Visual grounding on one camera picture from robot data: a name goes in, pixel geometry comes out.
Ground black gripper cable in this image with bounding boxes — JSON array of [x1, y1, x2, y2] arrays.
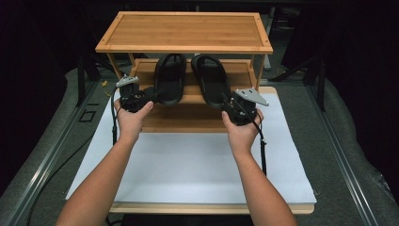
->
[[26, 89, 121, 226], [236, 102, 268, 177]]

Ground person's left hand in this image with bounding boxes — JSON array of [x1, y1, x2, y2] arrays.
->
[[113, 99, 154, 142]]

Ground metal floor rail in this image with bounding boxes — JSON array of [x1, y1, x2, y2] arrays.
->
[[305, 84, 381, 226], [0, 82, 99, 226]]

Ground person's right hand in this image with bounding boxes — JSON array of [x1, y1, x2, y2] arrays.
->
[[221, 107, 265, 156]]

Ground wooden shoe rack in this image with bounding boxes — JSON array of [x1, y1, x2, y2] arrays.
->
[[94, 10, 279, 134]]

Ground wooden base board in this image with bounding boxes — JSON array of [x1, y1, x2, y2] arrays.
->
[[108, 202, 316, 216]]

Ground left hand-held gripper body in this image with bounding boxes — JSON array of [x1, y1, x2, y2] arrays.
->
[[115, 74, 149, 113]]

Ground white table mat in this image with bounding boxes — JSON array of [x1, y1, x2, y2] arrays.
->
[[65, 88, 318, 205]]

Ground black slipper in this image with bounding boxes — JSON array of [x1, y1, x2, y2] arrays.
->
[[153, 53, 187, 106], [190, 54, 232, 110]]

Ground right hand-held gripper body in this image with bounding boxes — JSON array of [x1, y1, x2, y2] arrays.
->
[[221, 88, 270, 126]]

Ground black metal stand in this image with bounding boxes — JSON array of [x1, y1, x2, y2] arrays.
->
[[271, 46, 327, 113], [75, 51, 103, 108]]

